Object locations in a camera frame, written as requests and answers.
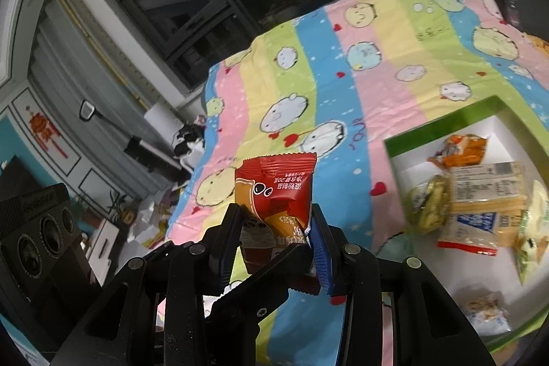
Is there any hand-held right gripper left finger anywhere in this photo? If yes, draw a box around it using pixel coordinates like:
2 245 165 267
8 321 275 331
54 203 244 366

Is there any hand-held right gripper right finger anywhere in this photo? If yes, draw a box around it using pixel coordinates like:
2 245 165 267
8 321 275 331
309 203 497 366

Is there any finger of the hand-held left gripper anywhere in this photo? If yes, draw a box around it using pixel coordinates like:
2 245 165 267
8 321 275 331
205 243 316 366

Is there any red snack packet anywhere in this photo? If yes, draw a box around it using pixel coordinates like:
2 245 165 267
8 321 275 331
234 152 320 294

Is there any yellow plastic snack bag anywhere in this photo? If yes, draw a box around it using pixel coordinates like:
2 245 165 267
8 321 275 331
405 174 454 237

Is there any long packet with red ends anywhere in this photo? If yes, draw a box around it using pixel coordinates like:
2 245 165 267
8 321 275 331
436 211 500 257

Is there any white blue popcorn packet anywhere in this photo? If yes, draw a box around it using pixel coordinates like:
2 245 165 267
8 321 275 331
455 290 511 339

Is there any cream clear snack packet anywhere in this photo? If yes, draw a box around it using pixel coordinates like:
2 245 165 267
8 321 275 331
449 161 529 216

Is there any orange snack packet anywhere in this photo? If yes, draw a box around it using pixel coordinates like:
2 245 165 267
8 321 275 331
428 133 490 170

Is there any green cardboard box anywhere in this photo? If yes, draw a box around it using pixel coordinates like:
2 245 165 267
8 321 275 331
383 94 549 354

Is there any yellow-orange snack packet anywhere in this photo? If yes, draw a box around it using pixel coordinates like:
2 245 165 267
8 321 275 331
495 212 530 249

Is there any black and white clothes pile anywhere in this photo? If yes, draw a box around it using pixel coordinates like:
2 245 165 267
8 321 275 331
172 121 209 172

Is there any black flat object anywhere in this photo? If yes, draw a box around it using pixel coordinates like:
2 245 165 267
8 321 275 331
124 134 189 174

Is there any black rod with white head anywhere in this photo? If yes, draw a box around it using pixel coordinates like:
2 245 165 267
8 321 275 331
78 100 142 144

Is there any white panel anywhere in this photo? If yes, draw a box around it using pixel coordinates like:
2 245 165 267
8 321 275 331
143 100 181 135

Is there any striped cartoon print bed sheet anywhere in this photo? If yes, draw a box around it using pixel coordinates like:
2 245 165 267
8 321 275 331
156 0 549 366

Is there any grey panelled cabinet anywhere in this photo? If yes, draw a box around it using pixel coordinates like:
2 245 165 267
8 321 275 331
0 0 189 221

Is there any red wall decoration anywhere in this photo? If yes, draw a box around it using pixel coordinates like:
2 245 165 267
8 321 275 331
23 104 65 161

